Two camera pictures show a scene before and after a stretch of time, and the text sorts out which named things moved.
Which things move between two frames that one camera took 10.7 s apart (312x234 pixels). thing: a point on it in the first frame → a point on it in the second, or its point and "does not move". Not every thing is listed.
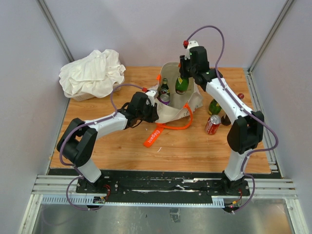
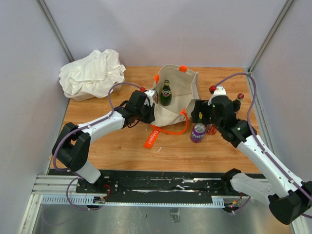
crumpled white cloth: [96, 74] does not move
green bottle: [182, 84] → [200, 117]
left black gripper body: [147, 114] does not move
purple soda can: [165, 99] → [198, 133]
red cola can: [212, 124] does not move
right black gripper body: [187, 69] → [202, 106]
